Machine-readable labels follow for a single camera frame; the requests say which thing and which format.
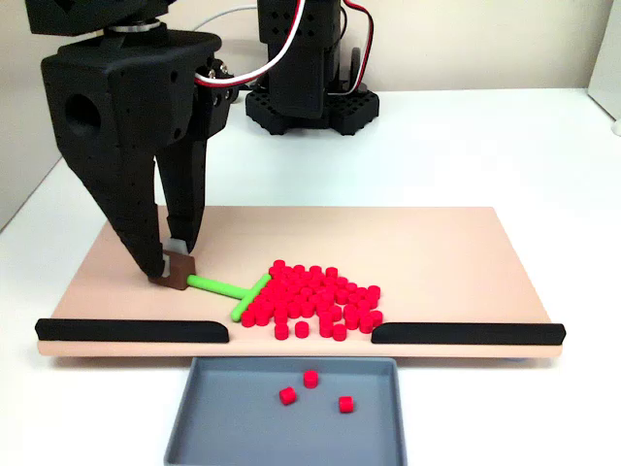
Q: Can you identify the heap of red granules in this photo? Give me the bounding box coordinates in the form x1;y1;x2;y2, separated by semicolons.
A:
240;259;385;336

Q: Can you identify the white partition panel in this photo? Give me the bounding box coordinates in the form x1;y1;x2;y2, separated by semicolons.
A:
587;0;621;122
0;0;67;229

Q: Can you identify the green T pusher brown block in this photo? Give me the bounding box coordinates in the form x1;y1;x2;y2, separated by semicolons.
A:
148;251;273;322

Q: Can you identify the grey tray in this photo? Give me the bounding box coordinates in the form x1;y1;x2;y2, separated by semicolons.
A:
163;356;409;466

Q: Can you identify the red white black servo cable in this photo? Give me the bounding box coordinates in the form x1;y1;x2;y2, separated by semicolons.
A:
341;0;376;96
195;0;308;91

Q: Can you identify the beige board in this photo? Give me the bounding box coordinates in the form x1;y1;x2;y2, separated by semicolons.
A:
36;206;567;360

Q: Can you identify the black foam rail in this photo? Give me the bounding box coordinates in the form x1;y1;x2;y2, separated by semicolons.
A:
371;320;567;347
34;317;230;345

